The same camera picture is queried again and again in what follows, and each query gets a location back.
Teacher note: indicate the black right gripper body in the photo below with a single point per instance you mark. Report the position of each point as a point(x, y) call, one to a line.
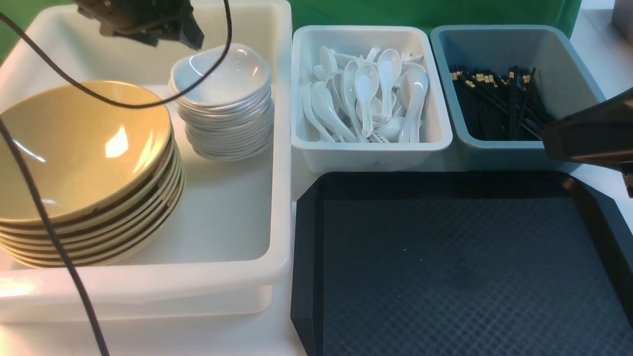
point(601, 135)

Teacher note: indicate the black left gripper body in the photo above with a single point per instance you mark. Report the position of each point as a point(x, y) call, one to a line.
point(145, 21)

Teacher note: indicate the yellow-green noodle bowl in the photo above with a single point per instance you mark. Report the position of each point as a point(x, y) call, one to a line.
point(84, 154)

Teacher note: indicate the white square sauce dish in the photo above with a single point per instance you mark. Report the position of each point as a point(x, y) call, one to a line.
point(242, 74)

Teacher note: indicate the white ceramic soup spoon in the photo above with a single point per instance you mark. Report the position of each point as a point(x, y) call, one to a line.
point(366, 86)

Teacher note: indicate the blue-grey plastic bin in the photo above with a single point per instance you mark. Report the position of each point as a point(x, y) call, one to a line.
point(565, 84)

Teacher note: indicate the pile of black chopsticks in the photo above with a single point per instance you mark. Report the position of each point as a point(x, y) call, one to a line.
point(500, 107)

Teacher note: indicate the stack of white dishes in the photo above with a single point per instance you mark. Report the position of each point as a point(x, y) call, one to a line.
point(233, 136)

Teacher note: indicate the green backdrop cloth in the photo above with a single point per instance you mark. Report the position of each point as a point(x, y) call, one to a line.
point(429, 14)

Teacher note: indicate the stack of yellow-green bowls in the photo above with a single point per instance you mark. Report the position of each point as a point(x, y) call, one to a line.
point(108, 234)

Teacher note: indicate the small white plastic bin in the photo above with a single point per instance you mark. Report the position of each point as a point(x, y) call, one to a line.
point(324, 157)

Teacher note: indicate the pile of white spoons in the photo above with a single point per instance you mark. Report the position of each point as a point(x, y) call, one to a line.
point(329, 105)

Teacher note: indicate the large white plastic tub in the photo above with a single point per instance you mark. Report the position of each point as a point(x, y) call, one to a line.
point(229, 239)

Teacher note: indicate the black serving tray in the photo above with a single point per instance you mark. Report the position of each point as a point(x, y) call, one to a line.
point(461, 264)

